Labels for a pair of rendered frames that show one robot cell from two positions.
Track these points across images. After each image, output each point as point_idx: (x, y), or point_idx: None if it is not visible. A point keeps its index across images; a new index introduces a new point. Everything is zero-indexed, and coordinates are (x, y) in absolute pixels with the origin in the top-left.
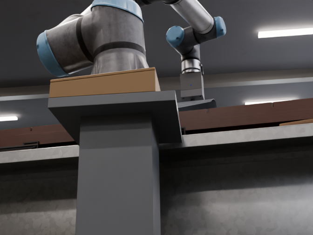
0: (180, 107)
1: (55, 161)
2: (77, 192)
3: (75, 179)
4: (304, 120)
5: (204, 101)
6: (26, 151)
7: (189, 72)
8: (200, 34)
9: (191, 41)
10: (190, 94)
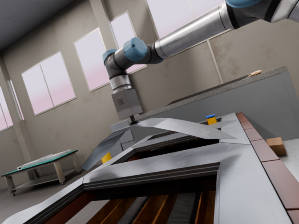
0: (231, 137)
1: None
2: None
3: None
4: (281, 139)
5: (200, 125)
6: None
7: (129, 89)
8: (158, 57)
9: (146, 61)
10: (137, 112)
